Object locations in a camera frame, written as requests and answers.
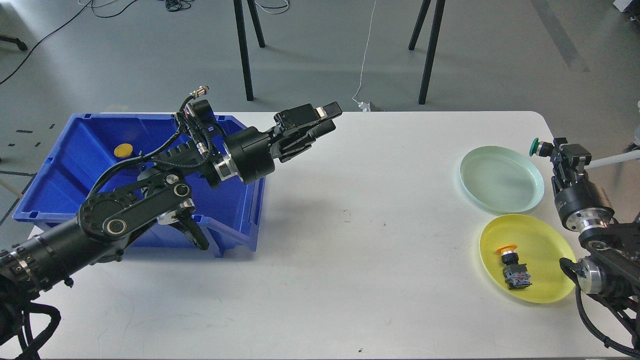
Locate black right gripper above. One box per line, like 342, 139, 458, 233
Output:
550, 139, 615, 231

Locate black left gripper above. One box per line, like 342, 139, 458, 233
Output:
223, 101, 343, 185

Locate green push button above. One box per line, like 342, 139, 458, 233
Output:
529, 137, 554, 158

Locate yellow push button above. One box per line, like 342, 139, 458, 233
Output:
113, 143, 134, 160
496, 244, 533, 290

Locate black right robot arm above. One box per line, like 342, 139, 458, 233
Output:
529, 137, 640, 358

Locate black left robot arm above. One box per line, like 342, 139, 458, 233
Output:
1, 85, 343, 360

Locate light green plate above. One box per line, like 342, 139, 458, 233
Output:
458, 146, 545, 214

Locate yellow plate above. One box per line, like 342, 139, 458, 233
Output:
478, 214, 576, 305

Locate black tripod legs left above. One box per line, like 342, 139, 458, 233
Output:
233, 0, 266, 101

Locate black tripod legs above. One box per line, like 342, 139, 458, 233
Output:
407, 0, 446, 105
233, 0, 266, 101

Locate black tripod legs right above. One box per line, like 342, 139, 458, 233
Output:
407, 0, 446, 105

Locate blue plastic bin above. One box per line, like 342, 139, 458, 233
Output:
12, 112, 266, 258

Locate white cable on floor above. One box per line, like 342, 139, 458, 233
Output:
352, 0, 379, 113

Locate black cable on floor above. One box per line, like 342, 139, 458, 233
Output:
0, 0, 193, 84

